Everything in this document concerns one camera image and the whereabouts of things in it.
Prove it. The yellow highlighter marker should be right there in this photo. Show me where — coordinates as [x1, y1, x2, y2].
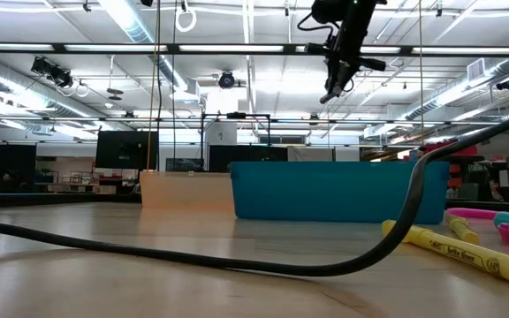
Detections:
[444, 213, 482, 246]
[381, 219, 509, 293]

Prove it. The black monitor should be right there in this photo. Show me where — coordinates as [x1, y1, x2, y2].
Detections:
[95, 130, 159, 170]

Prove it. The silver ventilation duct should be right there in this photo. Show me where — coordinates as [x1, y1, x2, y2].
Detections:
[97, 0, 192, 94]

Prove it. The metal shelf with red bins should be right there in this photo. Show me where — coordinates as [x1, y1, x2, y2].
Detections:
[420, 140, 488, 191]

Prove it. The white cable loop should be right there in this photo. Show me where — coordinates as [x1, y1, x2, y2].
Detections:
[174, 0, 198, 34]

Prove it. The white cabinet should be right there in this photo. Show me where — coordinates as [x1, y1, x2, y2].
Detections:
[287, 147, 361, 163]

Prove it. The black partition panel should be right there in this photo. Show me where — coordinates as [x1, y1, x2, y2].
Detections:
[209, 145, 289, 173]

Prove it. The black background rig frame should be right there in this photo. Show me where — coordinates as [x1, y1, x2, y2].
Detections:
[200, 112, 272, 160]

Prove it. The teal plastic bin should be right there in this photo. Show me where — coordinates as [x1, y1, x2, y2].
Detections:
[230, 161, 451, 225]

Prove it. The thin hanging cable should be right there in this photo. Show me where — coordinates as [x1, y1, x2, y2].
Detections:
[171, 0, 178, 160]
[418, 0, 425, 147]

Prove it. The black hanging cable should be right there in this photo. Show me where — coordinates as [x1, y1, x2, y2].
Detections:
[154, 0, 163, 171]

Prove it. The yellow hanging cable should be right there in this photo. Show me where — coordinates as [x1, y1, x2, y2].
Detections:
[146, 57, 156, 171]

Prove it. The thick black table cable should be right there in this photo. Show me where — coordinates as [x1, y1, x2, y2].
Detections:
[0, 108, 509, 277]

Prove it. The round black overhead camera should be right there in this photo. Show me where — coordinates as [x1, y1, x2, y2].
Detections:
[217, 70, 237, 90]

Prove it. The small dark screen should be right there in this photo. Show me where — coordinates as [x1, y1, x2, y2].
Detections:
[165, 157, 206, 173]

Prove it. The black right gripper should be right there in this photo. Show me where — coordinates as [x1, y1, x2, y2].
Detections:
[305, 26, 387, 105]

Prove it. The black overhead bar with lights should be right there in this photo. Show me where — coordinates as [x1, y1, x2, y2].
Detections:
[0, 42, 509, 57]

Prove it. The orange translucent plastic bin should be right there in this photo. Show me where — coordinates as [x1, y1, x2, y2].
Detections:
[139, 170, 237, 209]

